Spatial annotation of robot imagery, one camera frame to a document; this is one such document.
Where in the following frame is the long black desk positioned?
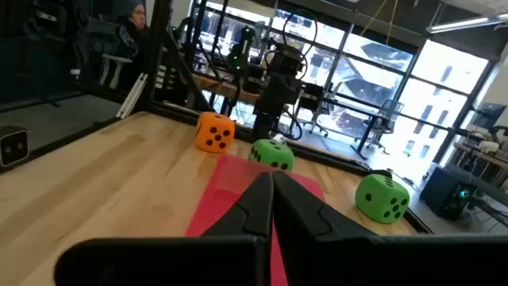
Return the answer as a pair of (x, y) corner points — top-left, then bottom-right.
(325, 95), (453, 160)

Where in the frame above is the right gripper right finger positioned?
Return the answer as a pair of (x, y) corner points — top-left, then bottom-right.
(272, 170), (508, 286)

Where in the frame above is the black computer tower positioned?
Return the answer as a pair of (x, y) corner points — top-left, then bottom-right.
(419, 165), (477, 222)

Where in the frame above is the pink translucent plastic tray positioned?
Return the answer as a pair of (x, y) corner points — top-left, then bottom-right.
(185, 153), (326, 286)

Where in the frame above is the long ceiling light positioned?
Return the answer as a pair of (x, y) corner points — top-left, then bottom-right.
(426, 14), (508, 35)

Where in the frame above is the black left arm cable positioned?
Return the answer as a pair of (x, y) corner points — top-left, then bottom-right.
(281, 10), (319, 80)

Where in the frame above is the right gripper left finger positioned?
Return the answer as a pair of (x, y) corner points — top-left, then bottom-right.
(54, 170), (275, 286)

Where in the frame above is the person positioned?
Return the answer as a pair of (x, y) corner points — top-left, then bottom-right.
(113, 0), (148, 91)

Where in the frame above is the silver aluminium bar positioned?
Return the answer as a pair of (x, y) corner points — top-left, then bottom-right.
(116, 72), (148, 119)

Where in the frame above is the orange foam die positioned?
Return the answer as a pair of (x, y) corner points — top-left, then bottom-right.
(194, 111), (236, 154)

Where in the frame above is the green foam die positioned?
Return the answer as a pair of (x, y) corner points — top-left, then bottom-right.
(248, 138), (296, 172)
(355, 173), (411, 224)

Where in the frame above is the black table-level camera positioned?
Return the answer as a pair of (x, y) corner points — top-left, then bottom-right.
(0, 126), (31, 168)

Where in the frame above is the dark desk monitor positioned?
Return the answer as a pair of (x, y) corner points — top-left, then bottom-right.
(474, 102), (508, 130)

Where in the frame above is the grey mesh office chair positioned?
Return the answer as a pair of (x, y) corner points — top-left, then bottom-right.
(355, 99), (405, 154)

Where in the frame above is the black office chair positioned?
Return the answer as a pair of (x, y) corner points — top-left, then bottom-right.
(297, 83), (330, 138)

